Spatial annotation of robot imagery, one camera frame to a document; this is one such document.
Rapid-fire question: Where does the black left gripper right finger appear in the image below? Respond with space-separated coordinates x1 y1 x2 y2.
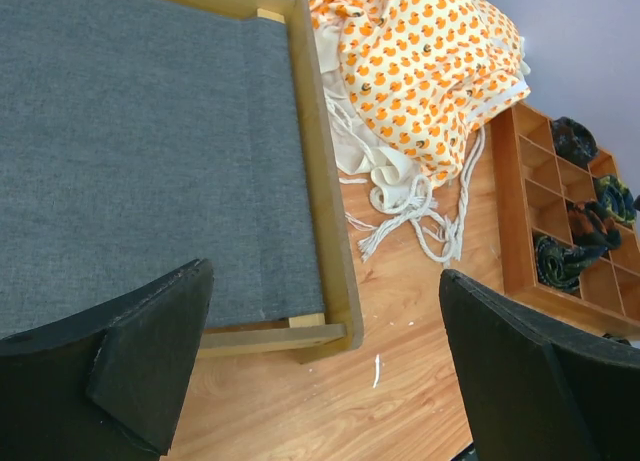
439 269 639 460

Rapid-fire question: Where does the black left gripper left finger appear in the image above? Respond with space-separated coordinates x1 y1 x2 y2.
1 259 214 460

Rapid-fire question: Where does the duck print bed cover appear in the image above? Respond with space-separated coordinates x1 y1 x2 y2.
268 0 532 265

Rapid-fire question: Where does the dark rolled sock lower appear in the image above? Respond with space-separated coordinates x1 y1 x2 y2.
533 234 607 294

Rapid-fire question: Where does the wooden compartment organizer box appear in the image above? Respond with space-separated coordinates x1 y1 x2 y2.
490 102 639 341

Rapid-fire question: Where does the dark rolled sock upper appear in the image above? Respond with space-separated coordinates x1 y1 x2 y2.
550 117 599 170

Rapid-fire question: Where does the wooden pet bed frame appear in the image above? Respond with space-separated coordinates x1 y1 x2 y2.
1 0 364 360

